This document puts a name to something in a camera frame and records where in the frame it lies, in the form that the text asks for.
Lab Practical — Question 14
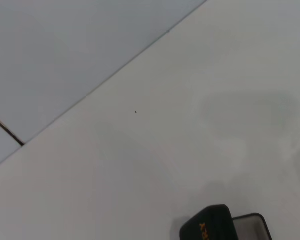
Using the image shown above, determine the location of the black glasses case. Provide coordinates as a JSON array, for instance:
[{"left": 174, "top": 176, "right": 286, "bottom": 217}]
[{"left": 179, "top": 204, "right": 273, "bottom": 240}]

